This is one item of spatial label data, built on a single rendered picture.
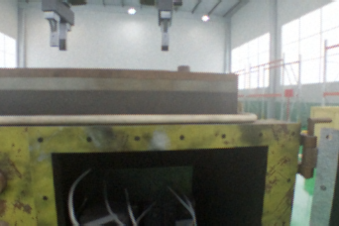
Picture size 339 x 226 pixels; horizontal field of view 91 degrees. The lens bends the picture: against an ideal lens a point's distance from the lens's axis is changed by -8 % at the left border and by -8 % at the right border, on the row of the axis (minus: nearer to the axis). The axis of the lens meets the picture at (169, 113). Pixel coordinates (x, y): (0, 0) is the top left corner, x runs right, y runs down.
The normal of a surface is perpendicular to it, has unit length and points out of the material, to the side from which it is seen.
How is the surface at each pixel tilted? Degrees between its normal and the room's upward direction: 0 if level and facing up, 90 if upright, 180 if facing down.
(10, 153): 90
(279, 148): 90
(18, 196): 90
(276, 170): 90
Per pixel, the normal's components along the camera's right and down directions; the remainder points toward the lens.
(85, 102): 0.16, 0.08
